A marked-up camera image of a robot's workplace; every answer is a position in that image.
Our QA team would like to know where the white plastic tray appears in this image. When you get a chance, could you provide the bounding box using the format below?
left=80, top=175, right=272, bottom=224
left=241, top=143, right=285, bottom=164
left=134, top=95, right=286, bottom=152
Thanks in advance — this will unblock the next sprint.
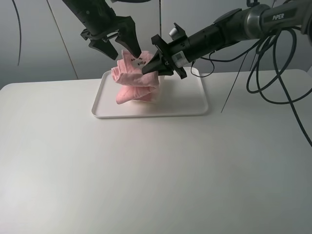
left=91, top=67, right=209, bottom=119

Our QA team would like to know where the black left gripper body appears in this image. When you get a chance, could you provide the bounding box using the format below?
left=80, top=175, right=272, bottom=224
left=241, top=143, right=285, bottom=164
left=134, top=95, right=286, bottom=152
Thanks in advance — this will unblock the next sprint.
left=80, top=12, right=136, bottom=40

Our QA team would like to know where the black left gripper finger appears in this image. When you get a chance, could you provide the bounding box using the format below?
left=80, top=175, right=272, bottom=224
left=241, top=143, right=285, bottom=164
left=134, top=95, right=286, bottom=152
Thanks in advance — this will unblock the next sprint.
left=89, top=39, right=117, bottom=60
left=116, top=28, right=141, bottom=57

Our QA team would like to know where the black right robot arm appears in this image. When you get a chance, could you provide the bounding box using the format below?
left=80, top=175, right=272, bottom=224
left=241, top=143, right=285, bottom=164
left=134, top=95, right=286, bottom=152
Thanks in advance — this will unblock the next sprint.
left=142, top=0, right=312, bottom=79

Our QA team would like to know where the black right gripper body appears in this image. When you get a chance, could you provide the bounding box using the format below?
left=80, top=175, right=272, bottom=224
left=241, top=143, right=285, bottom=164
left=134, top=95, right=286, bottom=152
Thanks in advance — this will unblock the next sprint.
left=152, top=35, right=189, bottom=79

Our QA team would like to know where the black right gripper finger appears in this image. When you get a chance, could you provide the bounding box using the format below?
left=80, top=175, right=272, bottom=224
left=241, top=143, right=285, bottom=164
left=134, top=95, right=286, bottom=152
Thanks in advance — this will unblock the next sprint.
left=141, top=50, right=163, bottom=74
left=158, top=69, right=174, bottom=76

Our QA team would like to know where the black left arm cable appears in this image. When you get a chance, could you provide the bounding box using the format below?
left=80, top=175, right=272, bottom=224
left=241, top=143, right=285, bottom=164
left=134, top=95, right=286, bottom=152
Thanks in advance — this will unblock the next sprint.
left=12, top=0, right=25, bottom=66

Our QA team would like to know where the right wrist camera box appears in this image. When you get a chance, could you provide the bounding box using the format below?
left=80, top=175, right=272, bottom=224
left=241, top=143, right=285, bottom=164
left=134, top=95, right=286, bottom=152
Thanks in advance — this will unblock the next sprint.
left=169, top=23, right=186, bottom=40

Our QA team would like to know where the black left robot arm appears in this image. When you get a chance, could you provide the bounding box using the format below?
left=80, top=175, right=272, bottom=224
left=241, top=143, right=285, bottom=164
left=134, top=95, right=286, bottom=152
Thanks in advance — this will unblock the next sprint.
left=63, top=0, right=141, bottom=60

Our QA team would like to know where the cream white towel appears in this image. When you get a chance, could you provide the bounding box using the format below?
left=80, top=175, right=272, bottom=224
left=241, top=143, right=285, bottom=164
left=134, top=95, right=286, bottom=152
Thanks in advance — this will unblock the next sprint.
left=135, top=76, right=165, bottom=103

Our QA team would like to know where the pink towel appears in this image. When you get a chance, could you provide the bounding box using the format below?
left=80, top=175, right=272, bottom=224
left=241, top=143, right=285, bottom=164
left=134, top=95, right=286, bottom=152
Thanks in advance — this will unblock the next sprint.
left=111, top=50, right=159, bottom=104

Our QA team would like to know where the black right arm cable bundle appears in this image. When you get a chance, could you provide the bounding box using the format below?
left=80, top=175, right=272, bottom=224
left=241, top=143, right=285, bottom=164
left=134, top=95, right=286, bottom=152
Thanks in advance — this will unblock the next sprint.
left=195, top=0, right=312, bottom=144

